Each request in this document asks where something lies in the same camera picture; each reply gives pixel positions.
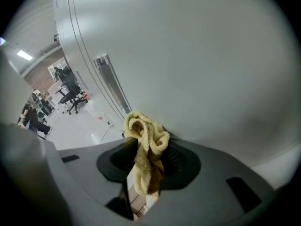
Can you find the rectangular ceiling light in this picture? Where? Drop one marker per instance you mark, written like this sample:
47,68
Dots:
24,55

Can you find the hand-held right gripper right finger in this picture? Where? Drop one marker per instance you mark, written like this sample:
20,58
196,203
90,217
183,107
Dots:
200,187

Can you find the black office chair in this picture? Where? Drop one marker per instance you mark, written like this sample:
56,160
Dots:
70,91

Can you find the clear plastic bag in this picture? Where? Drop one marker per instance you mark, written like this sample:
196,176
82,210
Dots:
91,108

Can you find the white desk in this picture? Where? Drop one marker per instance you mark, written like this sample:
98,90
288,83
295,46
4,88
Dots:
53,92

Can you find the yellow cloth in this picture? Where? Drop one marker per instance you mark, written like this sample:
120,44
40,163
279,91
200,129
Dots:
150,135

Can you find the white shelf unit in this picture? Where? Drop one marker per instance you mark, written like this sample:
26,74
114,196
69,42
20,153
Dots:
53,67

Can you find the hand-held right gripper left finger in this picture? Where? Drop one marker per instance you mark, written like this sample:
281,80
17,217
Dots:
89,173

